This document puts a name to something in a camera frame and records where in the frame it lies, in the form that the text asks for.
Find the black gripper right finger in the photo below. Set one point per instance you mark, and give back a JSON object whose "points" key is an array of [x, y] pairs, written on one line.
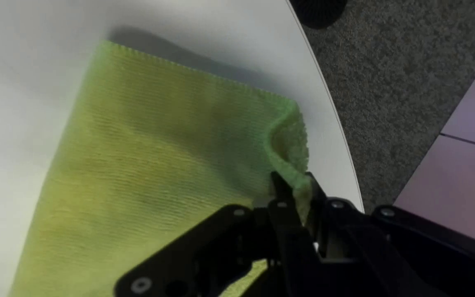
{"points": [[403, 253]]}

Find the yellow towel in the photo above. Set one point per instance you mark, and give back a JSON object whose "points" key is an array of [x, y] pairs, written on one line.
{"points": [[156, 175]]}

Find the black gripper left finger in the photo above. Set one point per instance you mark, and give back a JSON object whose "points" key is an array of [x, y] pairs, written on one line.
{"points": [[222, 248]]}

